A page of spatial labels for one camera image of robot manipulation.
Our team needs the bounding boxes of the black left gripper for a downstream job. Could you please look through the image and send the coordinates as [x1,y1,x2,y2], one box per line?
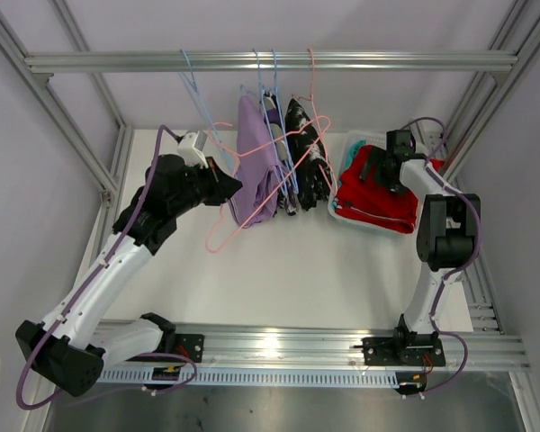
[169,157,242,218]

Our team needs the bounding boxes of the lilac purple trousers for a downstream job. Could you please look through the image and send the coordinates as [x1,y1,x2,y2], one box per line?
[232,95,278,228]

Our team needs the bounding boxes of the teal trousers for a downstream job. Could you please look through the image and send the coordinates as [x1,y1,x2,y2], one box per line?
[340,139,367,173]

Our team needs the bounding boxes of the red trousers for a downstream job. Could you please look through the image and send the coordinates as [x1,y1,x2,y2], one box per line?
[332,144,419,234]

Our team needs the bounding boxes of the white plastic mesh basket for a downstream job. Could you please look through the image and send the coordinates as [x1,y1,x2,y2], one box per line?
[328,130,419,235]

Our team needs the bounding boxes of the blue hanger with lilac trousers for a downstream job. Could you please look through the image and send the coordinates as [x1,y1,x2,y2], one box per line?
[238,48,298,199]

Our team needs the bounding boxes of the pink wire hanger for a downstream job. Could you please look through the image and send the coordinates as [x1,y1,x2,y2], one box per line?
[292,48,338,195]
[205,115,331,254]

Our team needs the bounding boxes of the light blue wire hanger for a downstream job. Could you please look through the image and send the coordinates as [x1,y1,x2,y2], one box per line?
[178,49,236,176]

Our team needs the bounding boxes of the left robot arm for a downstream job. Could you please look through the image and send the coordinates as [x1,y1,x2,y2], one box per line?
[15,154,242,407]

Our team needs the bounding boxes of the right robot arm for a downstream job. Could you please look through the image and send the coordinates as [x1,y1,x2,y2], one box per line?
[359,129,481,366]

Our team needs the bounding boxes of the blue hanger with patterned trousers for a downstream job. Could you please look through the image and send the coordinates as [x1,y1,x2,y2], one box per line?
[261,48,301,199]

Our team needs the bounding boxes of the grey purple patterned trousers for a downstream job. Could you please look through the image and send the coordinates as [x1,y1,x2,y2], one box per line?
[261,89,298,216]

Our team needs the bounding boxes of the black white patterned trousers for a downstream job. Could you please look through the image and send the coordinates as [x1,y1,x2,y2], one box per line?
[284,98,332,212]

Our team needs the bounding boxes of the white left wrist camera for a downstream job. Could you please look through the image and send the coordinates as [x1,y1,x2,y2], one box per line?
[177,130,207,167]

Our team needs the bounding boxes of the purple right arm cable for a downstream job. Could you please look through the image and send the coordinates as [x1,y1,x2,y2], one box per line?
[404,116,483,400]

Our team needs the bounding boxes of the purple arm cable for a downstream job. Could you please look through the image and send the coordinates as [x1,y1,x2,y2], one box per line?
[16,124,198,410]
[404,116,483,400]

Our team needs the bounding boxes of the aluminium frame structure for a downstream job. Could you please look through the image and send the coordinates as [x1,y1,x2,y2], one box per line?
[0,0,540,432]

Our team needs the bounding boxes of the white slotted cable duct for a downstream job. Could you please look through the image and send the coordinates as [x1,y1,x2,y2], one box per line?
[98,365,399,389]

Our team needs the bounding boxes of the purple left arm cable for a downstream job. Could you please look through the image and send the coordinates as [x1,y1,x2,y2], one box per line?
[16,124,198,410]

